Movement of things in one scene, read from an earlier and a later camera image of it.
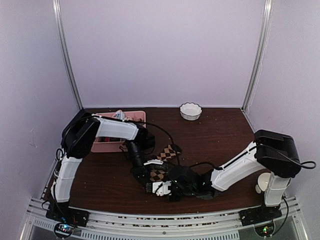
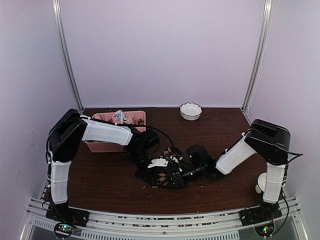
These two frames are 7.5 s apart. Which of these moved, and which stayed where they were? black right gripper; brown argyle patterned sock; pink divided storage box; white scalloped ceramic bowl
Moved: black right gripper
Stayed: pink divided storage box; white scalloped ceramic bowl; brown argyle patterned sock
